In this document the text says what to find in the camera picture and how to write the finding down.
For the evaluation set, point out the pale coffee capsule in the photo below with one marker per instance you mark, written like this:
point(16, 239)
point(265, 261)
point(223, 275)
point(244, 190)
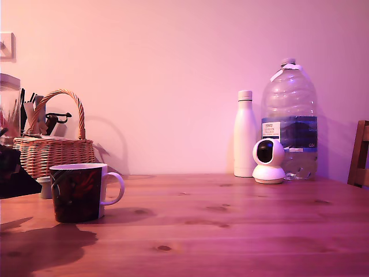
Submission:
point(44, 187)

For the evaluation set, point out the large clear plastic water bottle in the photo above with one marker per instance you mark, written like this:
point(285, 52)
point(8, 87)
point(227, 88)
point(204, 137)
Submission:
point(291, 98)

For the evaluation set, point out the small white round camera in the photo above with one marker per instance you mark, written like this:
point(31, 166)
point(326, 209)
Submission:
point(269, 173)

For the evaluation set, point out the white insulated bottle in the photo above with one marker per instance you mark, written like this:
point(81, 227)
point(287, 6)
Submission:
point(245, 138)

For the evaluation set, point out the white wall plate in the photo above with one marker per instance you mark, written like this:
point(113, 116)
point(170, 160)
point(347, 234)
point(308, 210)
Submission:
point(7, 47)

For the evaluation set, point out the grey flat packet in basket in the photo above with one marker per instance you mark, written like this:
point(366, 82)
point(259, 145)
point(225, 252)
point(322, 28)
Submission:
point(41, 115)

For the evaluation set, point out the white card in basket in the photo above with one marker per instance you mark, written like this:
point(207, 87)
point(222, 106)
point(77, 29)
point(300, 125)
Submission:
point(29, 115)

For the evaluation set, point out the clear glass jar with lid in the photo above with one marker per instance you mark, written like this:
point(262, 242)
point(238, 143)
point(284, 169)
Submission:
point(8, 109)

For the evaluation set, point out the wooden chair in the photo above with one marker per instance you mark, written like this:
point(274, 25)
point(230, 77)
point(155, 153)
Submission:
point(360, 161)

